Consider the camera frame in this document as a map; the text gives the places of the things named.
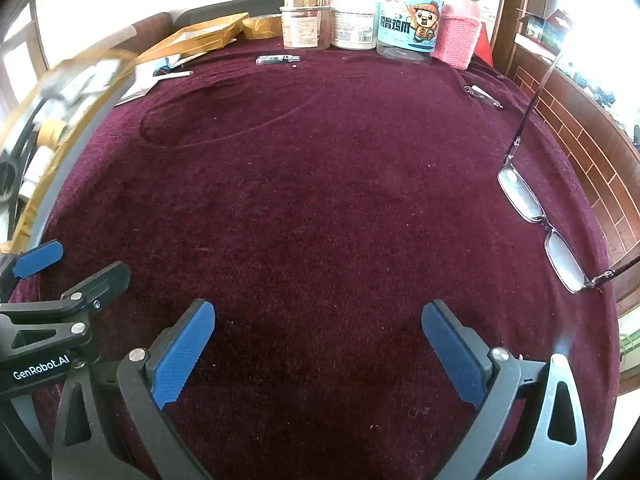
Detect black sofa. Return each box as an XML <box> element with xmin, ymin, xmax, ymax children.
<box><xmin>170</xmin><ymin>0</ymin><xmax>286</xmax><ymax>31</ymax></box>

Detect brown armchair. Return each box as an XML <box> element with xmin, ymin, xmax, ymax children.
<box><xmin>120</xmin><ymin>10</ymin><xmax>173</xmax><ymax>56</ymax></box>

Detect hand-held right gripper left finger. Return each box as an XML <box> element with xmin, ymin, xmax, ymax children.
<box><xmin>52</xmin><ymin>298</ymin><xmax>217</xmax><ymax>480</ymax></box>

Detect clear jar orange label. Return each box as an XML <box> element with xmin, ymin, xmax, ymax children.
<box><xmin>279</xmin><ymin>5</ymin><xmax>333</xmax><ymax>51</ymax></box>

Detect white printed booklet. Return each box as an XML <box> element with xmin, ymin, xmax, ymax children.
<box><xmin>114</xmin><ymin>62</ymin><xmax>166</xmax><ymax>108</ymax></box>

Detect large yellow tape roll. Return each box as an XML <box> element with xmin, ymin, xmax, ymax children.
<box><xmin>242</xmin><ymin>14</ymin><xmax>283</xmax><ymax>41</ymax></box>

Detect metal nail clipper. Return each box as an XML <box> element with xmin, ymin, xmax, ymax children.
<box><xmin>463</xmin><ymin>85</ymin><xmax>505</xmax><ymax>109</ymax></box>

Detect yellow taped cardboard box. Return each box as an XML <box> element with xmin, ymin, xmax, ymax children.
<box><xmin>0</xmin><ymin>50</ymin><xmax>141</xmax><ymax>256</ymax></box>

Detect shallow yellow taped box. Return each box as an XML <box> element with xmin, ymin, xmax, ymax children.
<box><xmin>135</xmin><ymin>12</ymin><xmax>251</xmax><ymax>64</ymax></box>

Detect small yellow tape roll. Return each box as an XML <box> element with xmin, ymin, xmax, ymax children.
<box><xmin>39</xmin><ymin>119</ymin><xmax>68</xmax><ymax>147</ymax></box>

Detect bottle in pink knit sleeve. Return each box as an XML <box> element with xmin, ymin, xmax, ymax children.
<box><xmin>431</xmin><ymin>0</ymin><xmax>482</xmax><ymax>71</ymax></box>

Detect purple framed eyeglasses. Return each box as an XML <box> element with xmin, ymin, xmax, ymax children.
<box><xmin>497</xmin><ymin>52</ymin><xmax>640</xmax><ymax>294</ymax></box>

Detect burgundy table cloth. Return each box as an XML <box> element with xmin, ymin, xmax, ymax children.
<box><xmin>10</xmin><ymin>45</ymin><xmax>621</xmax><ymax>480</ymax></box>

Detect large jar blue cartoon label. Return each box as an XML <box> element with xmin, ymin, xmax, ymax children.
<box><xmin>376</xmin><ymin>0</ymin><xmax>445</xmax><ymax>63</ymax></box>

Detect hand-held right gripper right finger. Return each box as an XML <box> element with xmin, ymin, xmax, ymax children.
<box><xmin>421</xmin><ymin>300</ymin><xmax>588</xmax><ymax>480</ymax></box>

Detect dark printed box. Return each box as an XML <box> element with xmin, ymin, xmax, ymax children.
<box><xmin>517</xmin><ymin>7</ymin><xmax>573</xmax><ymax>53</ymax></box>

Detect brown framed window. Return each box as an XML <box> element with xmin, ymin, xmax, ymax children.
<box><xmin>0</xmin><ymin>0</ymin><xmax>56</xmax><ymax>126</ymax></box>

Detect white plastic tub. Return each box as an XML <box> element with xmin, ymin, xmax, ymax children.
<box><xmin>330</xmin><ymin>0</ymin><xmax>378</xmax><ymax>51</ymax></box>

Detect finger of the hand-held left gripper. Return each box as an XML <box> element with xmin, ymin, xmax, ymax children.
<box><xmin>60</xmin><ymin>261</ymin><xmax>132</xmax><ymax>322</ymax></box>
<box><xmin>0</xmin><ymin>240</ymin><xmax>64</xmax><ymax>302</ymax></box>

